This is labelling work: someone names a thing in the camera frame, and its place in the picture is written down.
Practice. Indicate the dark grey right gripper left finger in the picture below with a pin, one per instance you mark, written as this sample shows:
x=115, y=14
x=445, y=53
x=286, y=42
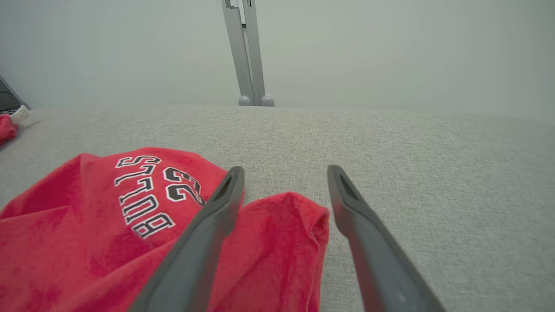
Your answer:
x=204, y=247

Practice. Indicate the red jersey large black letters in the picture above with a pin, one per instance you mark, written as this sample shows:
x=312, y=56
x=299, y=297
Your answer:
x=6, y=130

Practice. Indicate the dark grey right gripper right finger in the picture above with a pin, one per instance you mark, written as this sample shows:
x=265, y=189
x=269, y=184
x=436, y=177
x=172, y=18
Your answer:
x=377, y=260

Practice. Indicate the grey partition post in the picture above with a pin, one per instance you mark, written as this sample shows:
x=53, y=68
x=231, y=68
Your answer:
x=249, y=65

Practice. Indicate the dark panel with grey frame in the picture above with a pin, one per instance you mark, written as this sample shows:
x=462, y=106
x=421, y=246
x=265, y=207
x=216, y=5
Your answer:
x=8, y=99

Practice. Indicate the red jersey small Bulls print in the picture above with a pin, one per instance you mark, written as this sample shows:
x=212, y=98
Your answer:
x=78, y=225

